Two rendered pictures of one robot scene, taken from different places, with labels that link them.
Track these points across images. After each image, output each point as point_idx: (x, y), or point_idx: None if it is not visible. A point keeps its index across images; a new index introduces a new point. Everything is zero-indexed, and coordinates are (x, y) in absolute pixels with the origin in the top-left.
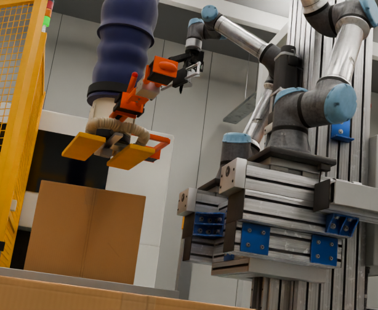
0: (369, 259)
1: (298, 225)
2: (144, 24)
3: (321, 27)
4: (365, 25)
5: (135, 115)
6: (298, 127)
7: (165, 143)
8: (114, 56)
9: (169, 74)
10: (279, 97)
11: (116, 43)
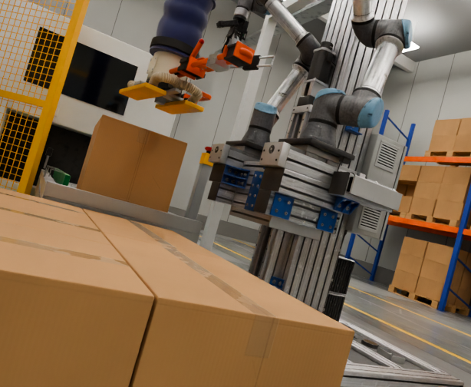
0: (350, 226)
1: (316, 201)
2: None
3: (363, 38)
4: (401, 47)
5: (195, 77)
6: (332, 123)
7: (207, 98)
8: (181, 15)
9: (246, 60)
10: (322, 94)
11: (184, 4)
